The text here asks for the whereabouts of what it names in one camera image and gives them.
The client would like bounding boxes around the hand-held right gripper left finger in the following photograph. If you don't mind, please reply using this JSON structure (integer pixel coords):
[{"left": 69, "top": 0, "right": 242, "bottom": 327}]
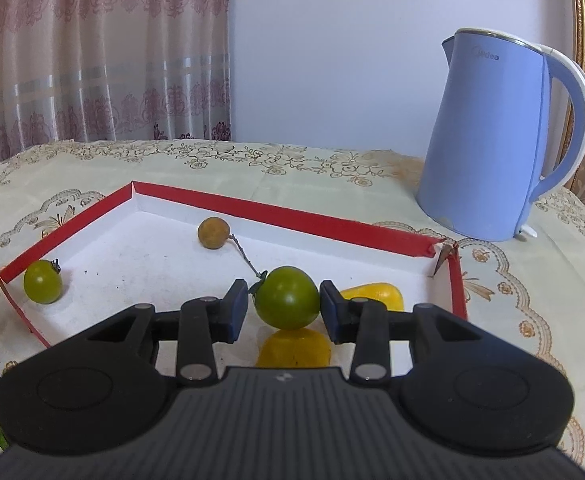
[{"left": 80, "top": 279, "right": 249, "bottom": 386}]

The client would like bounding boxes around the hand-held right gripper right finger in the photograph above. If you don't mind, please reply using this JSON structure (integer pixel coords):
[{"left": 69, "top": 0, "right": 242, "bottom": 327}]
[{"left": 319, "top": 280, "right": 480, "bottom": 386}]

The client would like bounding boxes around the large green tomato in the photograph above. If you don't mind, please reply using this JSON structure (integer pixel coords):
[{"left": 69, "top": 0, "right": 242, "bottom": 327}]
[{"left": 252, "top": 266, "right": 321, "bottom": 332}]

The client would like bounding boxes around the small green tomato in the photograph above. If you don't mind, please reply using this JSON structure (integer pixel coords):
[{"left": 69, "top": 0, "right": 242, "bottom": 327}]
[{"left": 23, "top": 259, "right": 64, "bottom": 305}]

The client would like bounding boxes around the brown longan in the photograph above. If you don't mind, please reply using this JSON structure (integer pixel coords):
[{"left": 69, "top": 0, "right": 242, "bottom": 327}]
[{"left": 197, "top": 216, "right": 268, "bottom": 281}]

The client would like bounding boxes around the red cardboard box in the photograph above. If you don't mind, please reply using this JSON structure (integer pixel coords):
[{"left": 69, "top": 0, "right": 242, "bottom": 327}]
[{"left": 0, "top": 181, "right": 468, "bottom": 348}]

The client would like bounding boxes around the blue electric kettle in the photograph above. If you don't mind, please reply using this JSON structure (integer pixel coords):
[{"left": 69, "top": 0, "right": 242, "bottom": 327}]
[{"left": 416, "top": 27, "right": 585, "bottom": 242}]

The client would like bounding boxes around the pink patterned curtain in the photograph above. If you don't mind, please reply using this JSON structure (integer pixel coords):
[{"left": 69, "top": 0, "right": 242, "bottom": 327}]
[{"left": 0, "top": 0, "right": 233, "bottom": 178}]

